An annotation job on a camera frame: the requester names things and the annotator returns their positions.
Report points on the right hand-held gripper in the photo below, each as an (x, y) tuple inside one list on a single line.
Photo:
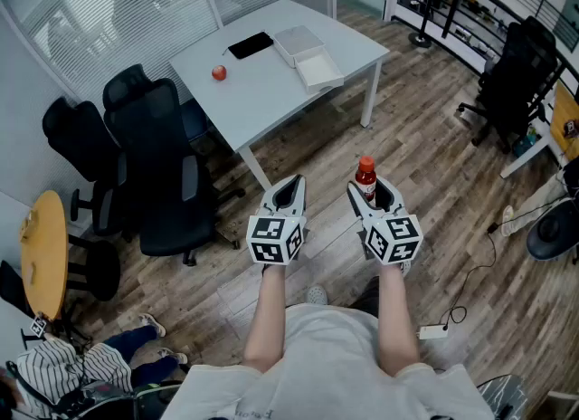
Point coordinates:
[(391, 237)]

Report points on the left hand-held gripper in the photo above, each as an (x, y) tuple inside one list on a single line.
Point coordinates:
[(271, 237)]

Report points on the small red-capped bottle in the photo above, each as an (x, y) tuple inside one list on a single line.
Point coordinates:
[(365, 178)]

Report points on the white box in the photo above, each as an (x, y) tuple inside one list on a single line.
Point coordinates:
[(298, 42)]

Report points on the person's right forearm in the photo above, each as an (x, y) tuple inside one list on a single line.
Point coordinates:
[(398, 318)]

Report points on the person's left forearm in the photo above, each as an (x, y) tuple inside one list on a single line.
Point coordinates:
[(267, 318)]

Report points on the white table leg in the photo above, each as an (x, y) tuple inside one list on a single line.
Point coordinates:
[(253, 167), (370, 92)]

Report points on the person's white right shoe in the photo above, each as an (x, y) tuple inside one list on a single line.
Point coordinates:
[(405, 267)]

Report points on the person's white shoe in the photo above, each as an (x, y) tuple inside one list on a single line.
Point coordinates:
[(316, 295), (405, 267)]

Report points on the person's black trousers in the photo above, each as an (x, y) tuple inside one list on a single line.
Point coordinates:
[(368, 296)]

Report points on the person's white left shoe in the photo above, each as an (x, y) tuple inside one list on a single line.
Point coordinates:
[(316, 295)]

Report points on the blue office chair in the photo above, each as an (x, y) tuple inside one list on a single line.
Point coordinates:
[(194, 119)]

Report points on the black mesh office chair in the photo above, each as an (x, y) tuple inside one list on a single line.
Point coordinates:
[(158, 160)]

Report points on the white power adapter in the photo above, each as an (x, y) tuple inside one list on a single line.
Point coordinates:
[(432, 332)]

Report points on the red apple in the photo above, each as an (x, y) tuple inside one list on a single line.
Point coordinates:
[(219, 73)]

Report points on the black cloth pouch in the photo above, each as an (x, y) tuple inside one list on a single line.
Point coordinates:
[(251, 44)]

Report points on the person's white shirt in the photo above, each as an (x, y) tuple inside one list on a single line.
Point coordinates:
[(330, 364)]

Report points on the dark round chair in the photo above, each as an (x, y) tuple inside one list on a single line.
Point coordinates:
[(552, 228)]

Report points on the black high-back office chair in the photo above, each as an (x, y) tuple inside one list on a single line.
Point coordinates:
[(520, 79)]

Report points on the black coat rack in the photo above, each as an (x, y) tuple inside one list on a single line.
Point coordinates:
[(425, 11)]

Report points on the black round stool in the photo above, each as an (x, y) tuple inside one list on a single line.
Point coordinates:
[(99, 269)]

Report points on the black metal railing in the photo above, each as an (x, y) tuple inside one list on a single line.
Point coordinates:
[(453, 11)]

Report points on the yellow board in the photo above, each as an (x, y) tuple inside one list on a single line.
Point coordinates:
[(565, 115)]

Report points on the round wooden table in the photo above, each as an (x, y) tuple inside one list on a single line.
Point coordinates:
[(43, 251)]

